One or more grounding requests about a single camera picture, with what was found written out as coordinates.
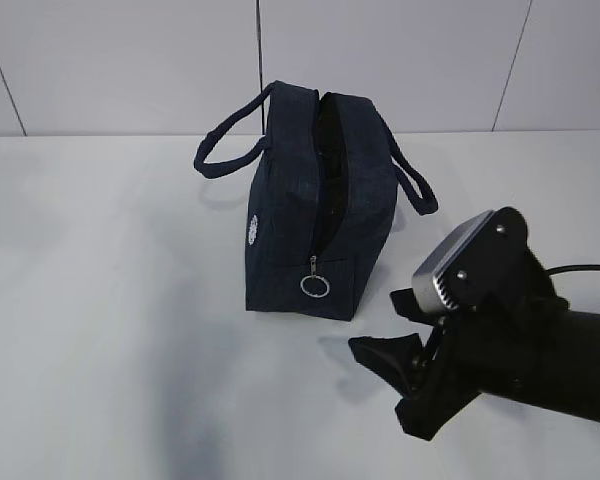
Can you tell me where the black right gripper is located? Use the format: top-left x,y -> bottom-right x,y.
348,288 -> 480,441

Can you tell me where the silver zipper pull ring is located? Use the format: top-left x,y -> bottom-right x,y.
299,254 -> 330,301

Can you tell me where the dark navy fabric lunch bag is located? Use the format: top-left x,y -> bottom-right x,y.
193,81 -> 438,321

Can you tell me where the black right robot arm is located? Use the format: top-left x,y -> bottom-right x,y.
348,252 -> 600,441

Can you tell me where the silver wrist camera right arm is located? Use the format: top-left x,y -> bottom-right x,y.
412,207 -> 528,315

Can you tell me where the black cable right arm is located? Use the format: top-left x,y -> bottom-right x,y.
544,263 -> 600,277

